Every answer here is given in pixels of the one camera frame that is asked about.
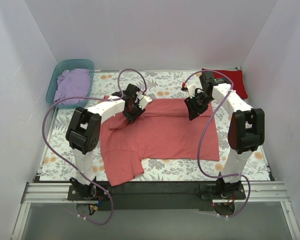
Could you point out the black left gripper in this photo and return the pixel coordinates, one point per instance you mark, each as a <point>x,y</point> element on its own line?
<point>132,113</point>

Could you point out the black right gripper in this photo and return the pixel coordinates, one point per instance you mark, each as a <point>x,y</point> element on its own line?
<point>196,107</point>

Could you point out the salmon pink t shirt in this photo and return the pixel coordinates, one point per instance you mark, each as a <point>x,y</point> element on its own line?
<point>163,131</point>

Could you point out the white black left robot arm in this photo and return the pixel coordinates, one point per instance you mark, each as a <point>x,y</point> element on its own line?
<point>85,125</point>

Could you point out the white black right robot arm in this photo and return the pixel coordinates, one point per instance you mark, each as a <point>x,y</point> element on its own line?
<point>247,124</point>

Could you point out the folded red t shirt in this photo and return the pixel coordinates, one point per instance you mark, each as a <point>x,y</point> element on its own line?
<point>235,75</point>

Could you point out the lilac t shirt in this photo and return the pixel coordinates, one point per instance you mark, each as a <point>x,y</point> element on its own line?
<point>73,83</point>

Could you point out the teal plastic basket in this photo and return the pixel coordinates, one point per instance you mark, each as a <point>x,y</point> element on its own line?
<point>75,101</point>

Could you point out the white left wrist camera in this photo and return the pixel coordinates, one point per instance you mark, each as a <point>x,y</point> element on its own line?
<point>143,101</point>

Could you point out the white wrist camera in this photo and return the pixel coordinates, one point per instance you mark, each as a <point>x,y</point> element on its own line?
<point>143,101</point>
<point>189,88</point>

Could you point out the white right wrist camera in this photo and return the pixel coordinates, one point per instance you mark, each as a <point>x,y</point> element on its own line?
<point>189,88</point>

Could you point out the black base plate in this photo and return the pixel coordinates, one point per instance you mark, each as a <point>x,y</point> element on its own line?
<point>158,195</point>

